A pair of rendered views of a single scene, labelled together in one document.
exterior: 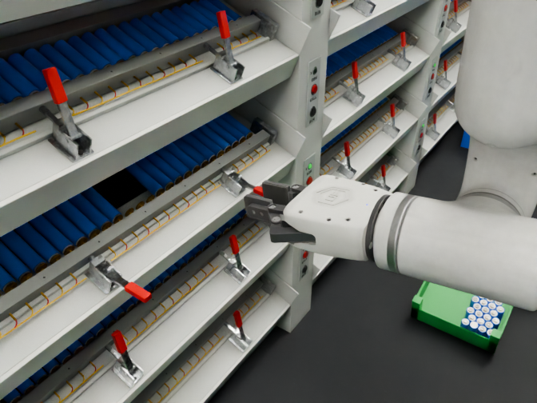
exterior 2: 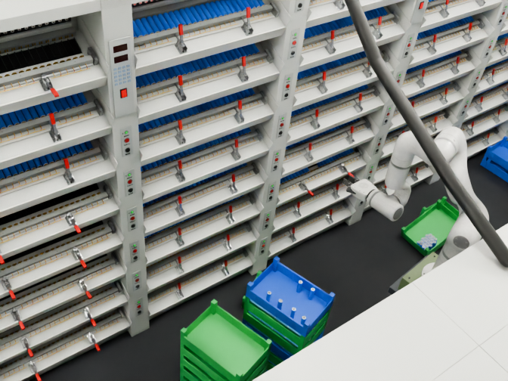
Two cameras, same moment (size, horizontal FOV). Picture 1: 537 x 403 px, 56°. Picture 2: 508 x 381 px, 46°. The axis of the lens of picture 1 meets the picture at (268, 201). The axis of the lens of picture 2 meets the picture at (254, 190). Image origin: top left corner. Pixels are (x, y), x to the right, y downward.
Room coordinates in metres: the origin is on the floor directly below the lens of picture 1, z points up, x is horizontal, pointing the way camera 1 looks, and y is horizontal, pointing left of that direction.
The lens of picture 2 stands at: (-1.68, -0.11, 2.48)
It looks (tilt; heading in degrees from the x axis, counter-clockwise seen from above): 43 degrees down; 15
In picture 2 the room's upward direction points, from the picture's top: 7 degrees clockwise
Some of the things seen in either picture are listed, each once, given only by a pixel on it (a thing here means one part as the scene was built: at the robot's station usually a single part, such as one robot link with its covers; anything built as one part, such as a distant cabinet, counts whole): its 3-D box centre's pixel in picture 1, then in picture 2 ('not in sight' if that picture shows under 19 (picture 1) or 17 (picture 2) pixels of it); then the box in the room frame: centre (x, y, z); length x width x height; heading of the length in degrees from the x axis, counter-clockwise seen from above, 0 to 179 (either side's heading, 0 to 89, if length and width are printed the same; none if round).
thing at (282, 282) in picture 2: not in sight; (289, 295); (-0.19, 0.07, 0.52); 0.30 x 0.20 x 0.08; 72
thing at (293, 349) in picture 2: not in sight; (285, 317); (-0.19, 0.07, 0.36); 0.30 x 0.20 x 0.08; 72
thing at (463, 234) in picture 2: not in sight; (463, 240); (0.27, -0.54, 0.67); 0.19 x 0.12 x 0.24; 166
